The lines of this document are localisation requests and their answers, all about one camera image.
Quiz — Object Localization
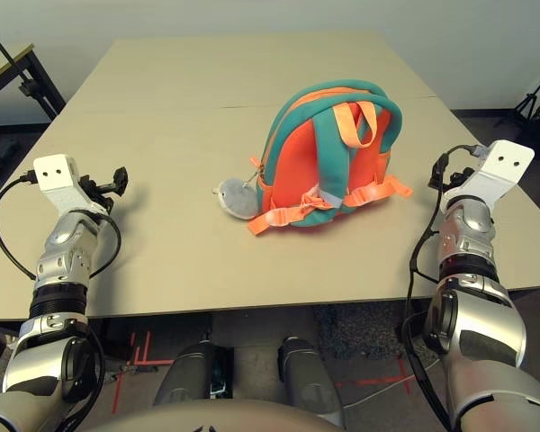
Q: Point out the grey white plush keychain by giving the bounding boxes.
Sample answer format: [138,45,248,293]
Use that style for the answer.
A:
[213,176,258,221]

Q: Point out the black framed side table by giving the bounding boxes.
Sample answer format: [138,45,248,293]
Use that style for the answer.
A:
[0,42,67,127]

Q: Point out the red floor tape lines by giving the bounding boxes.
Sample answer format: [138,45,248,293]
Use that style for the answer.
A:
[110,332,175,415]

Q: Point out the black table base foot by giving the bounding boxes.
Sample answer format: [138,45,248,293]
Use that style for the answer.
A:
[89,317,134,361]

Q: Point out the grey robot right leg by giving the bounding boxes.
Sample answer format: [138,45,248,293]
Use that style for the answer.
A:
[274,335,346,428]

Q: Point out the black tripod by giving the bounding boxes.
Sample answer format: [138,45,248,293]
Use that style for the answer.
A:
[494,66,540,131]

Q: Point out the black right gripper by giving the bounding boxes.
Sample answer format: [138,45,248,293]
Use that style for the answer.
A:
[429,154,476,190]

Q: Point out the red floor tape cross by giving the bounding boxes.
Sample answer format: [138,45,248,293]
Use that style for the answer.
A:
[335,359,418,395]

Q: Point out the grey robot left leg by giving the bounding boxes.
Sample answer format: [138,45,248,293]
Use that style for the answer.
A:
[152,341,233,406]

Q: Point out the grey robot leg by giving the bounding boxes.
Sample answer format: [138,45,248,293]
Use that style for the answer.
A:
[152,341,233,406]
[274,335,346,428]

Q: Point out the thin black pole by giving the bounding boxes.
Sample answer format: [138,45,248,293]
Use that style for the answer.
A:
[0,20,32,91]

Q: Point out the white floor cable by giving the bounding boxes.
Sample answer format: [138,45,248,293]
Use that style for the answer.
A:
[341,377,415,409]

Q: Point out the grey robot torso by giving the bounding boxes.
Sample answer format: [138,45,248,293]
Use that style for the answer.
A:
[150,395,338,432]

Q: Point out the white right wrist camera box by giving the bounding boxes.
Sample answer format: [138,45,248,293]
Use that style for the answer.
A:
[444,139,536,203]

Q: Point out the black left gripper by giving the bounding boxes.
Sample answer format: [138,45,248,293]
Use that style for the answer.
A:
[81,166,130,202]

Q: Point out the teal orange backpack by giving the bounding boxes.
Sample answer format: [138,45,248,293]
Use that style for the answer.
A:
[247,79,414,237]

